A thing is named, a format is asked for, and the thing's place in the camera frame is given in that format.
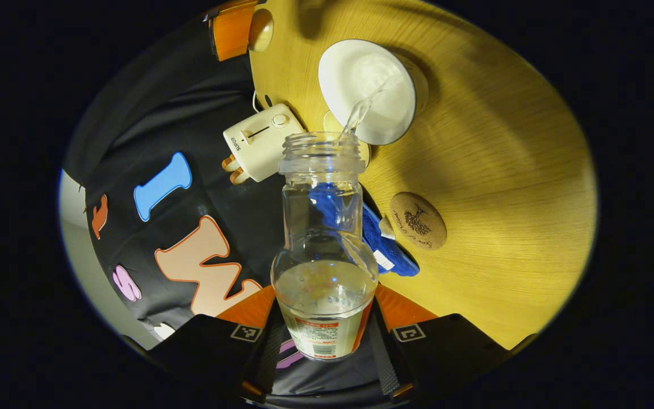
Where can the cream teacup lid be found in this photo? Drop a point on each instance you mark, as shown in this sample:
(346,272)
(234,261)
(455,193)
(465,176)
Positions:
(261,31)

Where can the blue towel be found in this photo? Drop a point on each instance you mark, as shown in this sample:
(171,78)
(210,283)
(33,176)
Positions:
(395,255)

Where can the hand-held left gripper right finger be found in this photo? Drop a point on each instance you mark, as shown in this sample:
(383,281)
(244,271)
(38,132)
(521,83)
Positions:
(386,363)

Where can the cream toaster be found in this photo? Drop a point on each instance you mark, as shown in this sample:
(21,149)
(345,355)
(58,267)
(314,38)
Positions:
(259,145)

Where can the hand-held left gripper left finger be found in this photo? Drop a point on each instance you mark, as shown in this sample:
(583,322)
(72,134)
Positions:
(264,363)

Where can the round wooden coaster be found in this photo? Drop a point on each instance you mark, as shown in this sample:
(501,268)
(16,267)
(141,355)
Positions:
(418,221)

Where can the toast slice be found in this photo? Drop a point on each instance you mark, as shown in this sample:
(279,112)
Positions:
(239,176)
(230,163)

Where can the clear water bottle orange label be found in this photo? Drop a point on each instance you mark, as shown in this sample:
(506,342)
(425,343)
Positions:
(321,227)

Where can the cream ceramic teacup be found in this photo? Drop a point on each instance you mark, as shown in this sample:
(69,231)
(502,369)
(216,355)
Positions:
(367,91)

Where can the cream ceramic saucer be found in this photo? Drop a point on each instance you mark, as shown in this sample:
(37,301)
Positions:
(330,122)

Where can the black backdrop cloth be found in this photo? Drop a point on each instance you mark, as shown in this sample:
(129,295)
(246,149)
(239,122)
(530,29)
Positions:
(191,113)

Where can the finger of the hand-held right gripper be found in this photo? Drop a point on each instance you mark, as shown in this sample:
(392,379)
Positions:
(230,31)

